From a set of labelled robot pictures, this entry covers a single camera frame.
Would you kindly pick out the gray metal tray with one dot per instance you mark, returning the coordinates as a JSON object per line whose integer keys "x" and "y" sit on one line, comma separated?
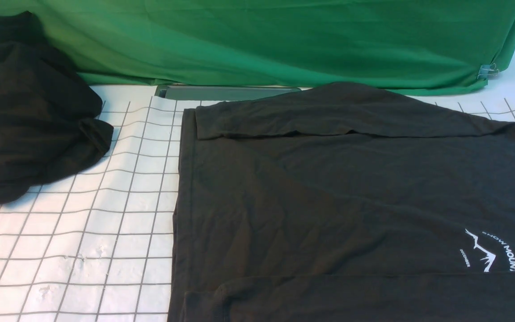
{"x": 220, "y": 93}

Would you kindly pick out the gray long sleeve shirt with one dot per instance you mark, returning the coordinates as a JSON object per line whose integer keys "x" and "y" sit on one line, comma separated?
{"x": 345, "y": 203}

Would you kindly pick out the silver binder clip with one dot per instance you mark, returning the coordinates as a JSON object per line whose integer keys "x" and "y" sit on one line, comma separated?
{"x": 487, "y": 71}

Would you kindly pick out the green backdrop cloth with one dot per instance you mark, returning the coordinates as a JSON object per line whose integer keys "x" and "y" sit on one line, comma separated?
{"x": 414, "y": 47}

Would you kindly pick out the black crumpled garment pile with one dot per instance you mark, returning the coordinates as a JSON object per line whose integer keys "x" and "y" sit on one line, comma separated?
{"x": 49, "y": 125}

